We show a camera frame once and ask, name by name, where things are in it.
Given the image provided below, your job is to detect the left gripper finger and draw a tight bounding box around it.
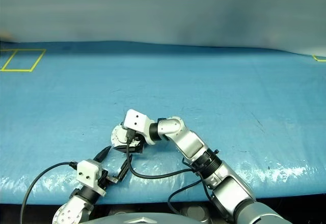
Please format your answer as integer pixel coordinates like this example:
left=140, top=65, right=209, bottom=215
left=117, top=155, right=132, bottom=182
left=93, top=145, right=112, bottom=163

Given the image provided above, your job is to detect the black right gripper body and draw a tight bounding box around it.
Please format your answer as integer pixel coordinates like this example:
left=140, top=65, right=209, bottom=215
left=129, top=131, right=147, bottom=155

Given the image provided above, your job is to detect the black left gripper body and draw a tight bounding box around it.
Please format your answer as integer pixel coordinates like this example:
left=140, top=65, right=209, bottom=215
left=97, top=170, right=119, bottom=191

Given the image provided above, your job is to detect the round motor cover with circuit board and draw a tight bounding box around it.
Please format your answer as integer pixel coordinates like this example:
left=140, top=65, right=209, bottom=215
left=111, top=123, right=128, bottom=149

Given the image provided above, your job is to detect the grey rounded shape under table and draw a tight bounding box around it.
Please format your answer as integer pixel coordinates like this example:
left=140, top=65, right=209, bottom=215
left=179, top=204, right=209, bottom=222
left=109, top=208, right=128, bottom=216

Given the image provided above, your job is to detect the grey robot torso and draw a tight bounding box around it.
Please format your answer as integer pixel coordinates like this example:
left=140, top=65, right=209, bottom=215
left=87, top=212, right=197, bottom=224

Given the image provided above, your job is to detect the blue table cover sheet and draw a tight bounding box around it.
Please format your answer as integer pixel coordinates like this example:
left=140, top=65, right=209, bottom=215
left=0, top=40, right=326, bottom=206

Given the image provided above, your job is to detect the yellow tape rectangle outline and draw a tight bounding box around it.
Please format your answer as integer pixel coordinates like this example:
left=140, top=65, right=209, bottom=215
left=0, top=48, right=47, bottom=73

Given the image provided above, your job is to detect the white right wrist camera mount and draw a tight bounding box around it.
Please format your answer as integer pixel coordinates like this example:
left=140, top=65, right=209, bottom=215
left=123, top=108, right=155, bottom=146

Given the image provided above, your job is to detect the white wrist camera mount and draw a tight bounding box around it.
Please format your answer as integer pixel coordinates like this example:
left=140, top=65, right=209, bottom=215
left=123, top=108, right=155, bottom=146
left=76, top=159, right=103, bottom=188

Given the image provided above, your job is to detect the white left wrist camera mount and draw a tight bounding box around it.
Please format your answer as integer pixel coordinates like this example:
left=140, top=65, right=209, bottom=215
left=76, top=159, right=103, bottom=188

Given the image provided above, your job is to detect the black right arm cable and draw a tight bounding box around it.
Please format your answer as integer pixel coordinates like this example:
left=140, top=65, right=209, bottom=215
left=125, top=129, right=220, bottom=216

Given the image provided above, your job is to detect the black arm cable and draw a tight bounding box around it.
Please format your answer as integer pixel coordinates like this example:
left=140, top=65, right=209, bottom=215
left=19, top=161, right=78, bottom=224
left=125, top=129, right=220, bottom=216

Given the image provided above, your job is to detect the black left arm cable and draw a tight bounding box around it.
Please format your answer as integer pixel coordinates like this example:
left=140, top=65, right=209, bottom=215
left=19, top=161, right=78, bottom=224

